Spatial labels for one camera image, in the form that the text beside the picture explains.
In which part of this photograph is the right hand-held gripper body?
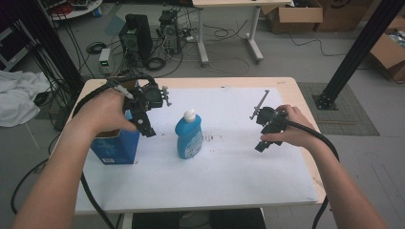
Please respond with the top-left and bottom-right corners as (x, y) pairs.
(253, 106), (289, 154)

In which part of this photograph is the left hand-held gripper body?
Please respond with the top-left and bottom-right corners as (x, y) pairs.
(123, 81), (165, 138)

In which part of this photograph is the blue bottle with white cap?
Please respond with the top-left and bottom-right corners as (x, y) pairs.
(174, 109), (203, 160)

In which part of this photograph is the blue cardboard box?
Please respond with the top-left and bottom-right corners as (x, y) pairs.
(90, 109), (141, 166)

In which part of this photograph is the person's right hand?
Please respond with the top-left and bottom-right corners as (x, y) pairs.
(260, 104), (319, 149)

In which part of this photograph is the person's left hand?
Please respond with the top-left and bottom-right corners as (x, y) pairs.
(74, 90), (138, 137)

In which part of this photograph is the small white power supply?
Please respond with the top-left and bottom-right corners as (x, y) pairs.
(98, 48), (112, 76)

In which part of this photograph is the black computer tower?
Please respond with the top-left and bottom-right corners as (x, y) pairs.
(118, 13), (154, 66)

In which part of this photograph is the open grey computer tower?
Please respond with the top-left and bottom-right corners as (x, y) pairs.
(158, 9), (181, 55)

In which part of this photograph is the white table mat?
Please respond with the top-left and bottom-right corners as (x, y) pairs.
(75, 87), (320, 215)

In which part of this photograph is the white-legged desk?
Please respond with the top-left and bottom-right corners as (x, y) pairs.
(191, 0), (293, 68)

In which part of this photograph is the grey floor mat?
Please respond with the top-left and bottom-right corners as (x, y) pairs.
(297, 81), (380, 137)

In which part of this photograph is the open brown cardboard box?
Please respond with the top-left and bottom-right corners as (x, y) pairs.
(260, 3), (324, 33)

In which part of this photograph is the round white table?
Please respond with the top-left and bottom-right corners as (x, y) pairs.
(44, 0), (104, 22)

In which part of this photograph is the large brown cardboard box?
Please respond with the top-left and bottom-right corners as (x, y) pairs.
(314, 0), (374, 32)

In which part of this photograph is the white cloth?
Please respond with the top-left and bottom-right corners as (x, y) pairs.
(0, 70), (52, 128)

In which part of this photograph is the brown cardboard box with contents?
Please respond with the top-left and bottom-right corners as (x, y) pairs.
(368, 14), (405, 82)

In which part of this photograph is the grey cable connector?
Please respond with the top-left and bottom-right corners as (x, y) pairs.
(110, 83), (135, 100)

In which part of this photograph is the coiled black cable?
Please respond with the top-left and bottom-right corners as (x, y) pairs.
(144, 55), (167, 72)
(86, 41), (108, 54)

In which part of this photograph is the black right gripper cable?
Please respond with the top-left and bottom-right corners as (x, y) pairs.
(285, 118), (341, 229)

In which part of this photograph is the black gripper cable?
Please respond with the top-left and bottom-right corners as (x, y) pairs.
(285, 118), (341, 229)
(72, 74), (159, 229)

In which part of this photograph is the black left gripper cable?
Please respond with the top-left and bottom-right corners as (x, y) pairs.
(72, 74), (159, 229)

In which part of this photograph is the black metal frame post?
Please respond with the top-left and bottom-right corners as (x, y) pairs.
(32, 0), (86, 92)
(312, 0), (405, 112)

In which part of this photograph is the black floor cable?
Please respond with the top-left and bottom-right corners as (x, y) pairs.
(10, 157), (50, 215)

